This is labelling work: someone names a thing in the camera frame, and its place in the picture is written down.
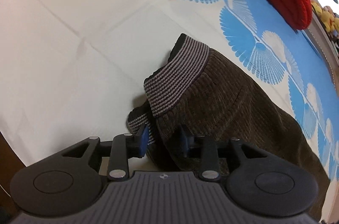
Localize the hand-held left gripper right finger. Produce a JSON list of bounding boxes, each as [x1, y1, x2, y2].
[[180, 126, 264, 181]]

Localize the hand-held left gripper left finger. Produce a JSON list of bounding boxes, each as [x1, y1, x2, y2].
[[60, 125, 149, 180]]

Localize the brown corduroy pants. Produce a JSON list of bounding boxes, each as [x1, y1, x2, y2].
[[126, 33, 331, 224]]

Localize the blue and cream patterned bedsheet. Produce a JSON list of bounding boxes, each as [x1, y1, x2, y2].
[[0, 0, 339, 187]]

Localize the grey mattress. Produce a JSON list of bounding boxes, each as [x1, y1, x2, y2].
[[302, 16, 339, 87]]

